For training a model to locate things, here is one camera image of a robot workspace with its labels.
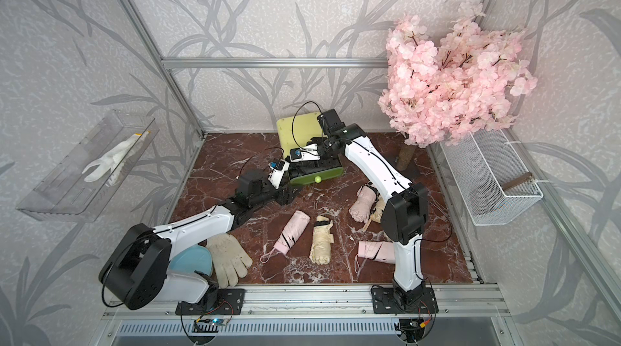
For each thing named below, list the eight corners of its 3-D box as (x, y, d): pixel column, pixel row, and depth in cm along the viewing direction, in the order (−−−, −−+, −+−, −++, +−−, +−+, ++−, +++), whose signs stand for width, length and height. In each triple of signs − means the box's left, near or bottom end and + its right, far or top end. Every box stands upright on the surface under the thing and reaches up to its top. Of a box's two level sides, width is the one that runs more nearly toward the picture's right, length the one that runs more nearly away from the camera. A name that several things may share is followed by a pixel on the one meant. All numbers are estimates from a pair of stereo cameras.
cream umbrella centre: (310, 264, 82) (309, 259, 79) (312, 220, 93) (311, 215, 89) (333, 264, 82) (333, 259, 79) (332, 220, 93) (333, 215, 89)
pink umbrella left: (262, 261, 83) (260, 258, 80) (299, 213, 94) (298, 209, 92) (274, 270, 81) (272, 267, 78) (310, 219, 93) (310, 215, 90)
